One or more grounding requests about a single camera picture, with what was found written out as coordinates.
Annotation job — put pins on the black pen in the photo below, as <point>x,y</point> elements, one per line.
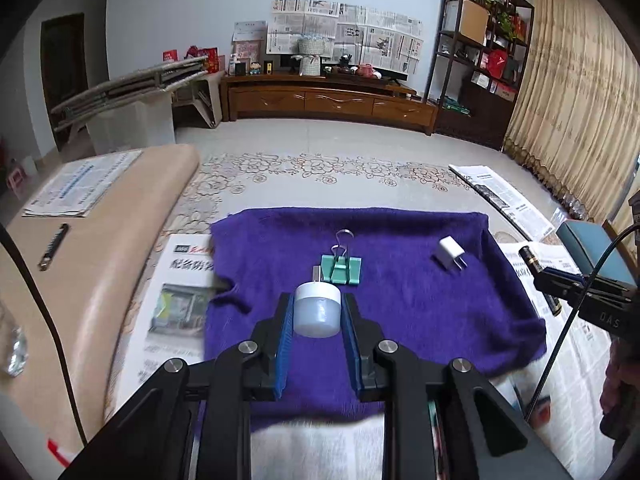
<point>54,246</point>

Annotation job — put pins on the green binder clip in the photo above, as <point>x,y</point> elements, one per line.
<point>345,270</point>

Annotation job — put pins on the black gold cosmetic tube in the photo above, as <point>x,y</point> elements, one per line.
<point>537,265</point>

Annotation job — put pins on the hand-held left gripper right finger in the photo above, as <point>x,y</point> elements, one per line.
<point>351,350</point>

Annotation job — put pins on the white charger plug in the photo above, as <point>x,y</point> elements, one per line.
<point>447,252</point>

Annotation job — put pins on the green flat box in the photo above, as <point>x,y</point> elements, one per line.
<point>456,107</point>

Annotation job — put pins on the tea set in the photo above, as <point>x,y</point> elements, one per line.
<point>355,70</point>

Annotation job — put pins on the teal chair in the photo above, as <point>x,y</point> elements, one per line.
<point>585,245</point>

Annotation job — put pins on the white cosmetic jar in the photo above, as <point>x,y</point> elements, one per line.
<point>317,310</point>

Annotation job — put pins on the dark wooden display shelf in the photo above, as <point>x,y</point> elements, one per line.
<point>475,110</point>

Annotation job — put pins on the pink plastic stool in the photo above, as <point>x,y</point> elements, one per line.
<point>18,177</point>

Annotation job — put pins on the red gift boxes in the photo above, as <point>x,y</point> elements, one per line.
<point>197,56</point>

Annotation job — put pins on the clear drinking glass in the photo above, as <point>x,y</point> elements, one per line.
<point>11,345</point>

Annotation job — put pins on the large newspaper sheet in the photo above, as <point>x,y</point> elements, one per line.
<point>170,340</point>

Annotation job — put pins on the folded grey folding table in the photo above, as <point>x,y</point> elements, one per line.
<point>130,82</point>

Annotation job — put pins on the dark wooden door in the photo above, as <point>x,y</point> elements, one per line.
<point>62,65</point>

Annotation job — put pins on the floral table cover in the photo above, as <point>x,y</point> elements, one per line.
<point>310,180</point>

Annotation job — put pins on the newspaper sheet with big headline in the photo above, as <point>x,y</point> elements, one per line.
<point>575,395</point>

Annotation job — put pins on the red bag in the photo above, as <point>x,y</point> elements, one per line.
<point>497,65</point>

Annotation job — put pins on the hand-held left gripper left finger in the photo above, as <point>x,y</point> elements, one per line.
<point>285,345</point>

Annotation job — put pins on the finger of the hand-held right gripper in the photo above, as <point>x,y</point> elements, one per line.
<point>575,287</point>

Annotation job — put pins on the folded newspaper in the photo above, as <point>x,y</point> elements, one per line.
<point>500,195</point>

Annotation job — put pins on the beige patterned curtain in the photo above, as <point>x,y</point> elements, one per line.
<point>575,110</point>

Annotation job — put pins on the newspaper with blue print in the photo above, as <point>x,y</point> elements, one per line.
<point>85,180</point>

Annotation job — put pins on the person's right hand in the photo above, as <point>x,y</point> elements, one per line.
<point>622,390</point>

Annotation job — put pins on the wooden television cabinet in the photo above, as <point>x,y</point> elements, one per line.
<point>325,102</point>

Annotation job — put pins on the newspaper sheets on wall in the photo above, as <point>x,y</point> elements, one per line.
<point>385,35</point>

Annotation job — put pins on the framed white certificate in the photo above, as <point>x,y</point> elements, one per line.
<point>247,40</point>

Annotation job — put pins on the white wrapped bouquet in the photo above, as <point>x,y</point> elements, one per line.
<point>310,55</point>

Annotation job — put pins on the cardboard box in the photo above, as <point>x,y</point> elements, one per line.
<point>473,21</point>

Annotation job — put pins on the purple towel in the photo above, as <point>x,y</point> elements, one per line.
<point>425,320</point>

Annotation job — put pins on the beige leather bench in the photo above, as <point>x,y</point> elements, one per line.
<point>115,240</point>

